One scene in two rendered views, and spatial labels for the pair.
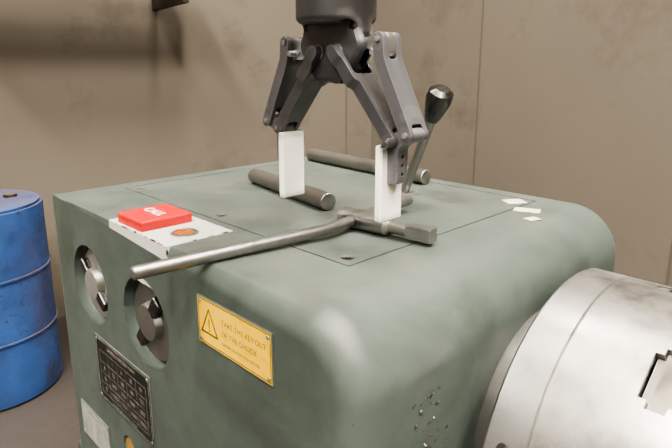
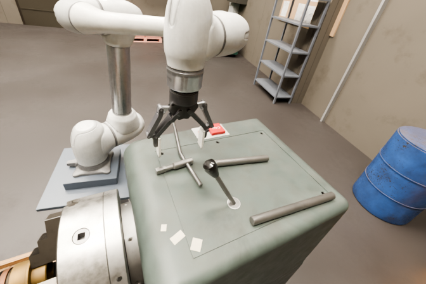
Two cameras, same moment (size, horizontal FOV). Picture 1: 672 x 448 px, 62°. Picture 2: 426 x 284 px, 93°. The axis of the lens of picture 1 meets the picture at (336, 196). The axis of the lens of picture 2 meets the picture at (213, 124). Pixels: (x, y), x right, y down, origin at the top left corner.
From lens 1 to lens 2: 0.91 m
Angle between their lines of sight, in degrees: 94
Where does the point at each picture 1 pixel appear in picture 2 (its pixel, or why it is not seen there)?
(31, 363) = (384, 206)
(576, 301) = (108, 200)
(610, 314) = (95, 203)
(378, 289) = (138, 151)
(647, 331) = (82, 205)
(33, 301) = (408, 192)
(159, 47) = not seen: outside the picture
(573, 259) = (141, 243)
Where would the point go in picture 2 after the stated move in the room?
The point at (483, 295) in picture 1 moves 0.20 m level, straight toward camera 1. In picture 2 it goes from (132, 182) to (92, 150)
